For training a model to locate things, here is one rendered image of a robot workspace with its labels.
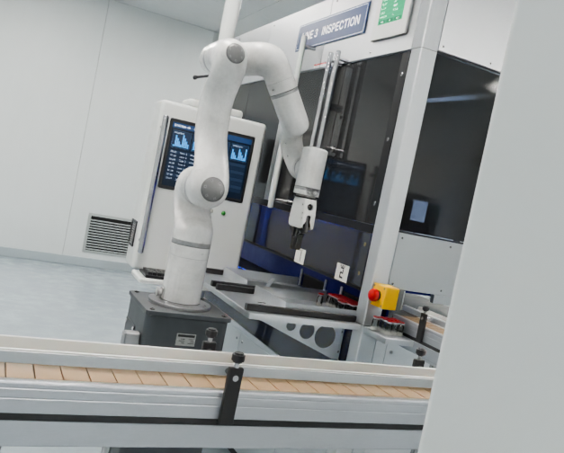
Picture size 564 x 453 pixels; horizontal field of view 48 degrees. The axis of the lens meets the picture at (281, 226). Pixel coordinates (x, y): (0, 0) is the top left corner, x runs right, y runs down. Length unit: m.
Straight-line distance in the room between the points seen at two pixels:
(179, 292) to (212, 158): 0.41
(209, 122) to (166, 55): 5.69
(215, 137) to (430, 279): 0.88
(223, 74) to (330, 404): 1.06
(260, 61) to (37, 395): 1.29
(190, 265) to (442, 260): 0.87
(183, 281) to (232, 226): 1.06
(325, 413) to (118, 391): 0.35
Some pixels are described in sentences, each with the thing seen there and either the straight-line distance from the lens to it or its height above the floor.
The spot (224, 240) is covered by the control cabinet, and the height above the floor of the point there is 0.99.
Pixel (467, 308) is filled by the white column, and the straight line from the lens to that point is 0.50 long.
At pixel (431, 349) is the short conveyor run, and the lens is 1.99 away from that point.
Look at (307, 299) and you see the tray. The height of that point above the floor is 0.89.
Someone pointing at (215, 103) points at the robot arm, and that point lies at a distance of 1.88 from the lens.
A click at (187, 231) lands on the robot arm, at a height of 1.09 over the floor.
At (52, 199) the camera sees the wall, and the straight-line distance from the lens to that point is 7.32.
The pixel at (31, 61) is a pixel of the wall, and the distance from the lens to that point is 7.32.
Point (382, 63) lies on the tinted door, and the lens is 2.32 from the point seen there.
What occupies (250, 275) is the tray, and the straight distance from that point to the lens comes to 2.60.
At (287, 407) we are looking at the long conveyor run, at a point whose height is 0.91.
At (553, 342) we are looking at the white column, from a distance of 0.45.
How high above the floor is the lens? 1.25
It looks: 3 degrees down
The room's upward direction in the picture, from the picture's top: 11 degrees clockwise
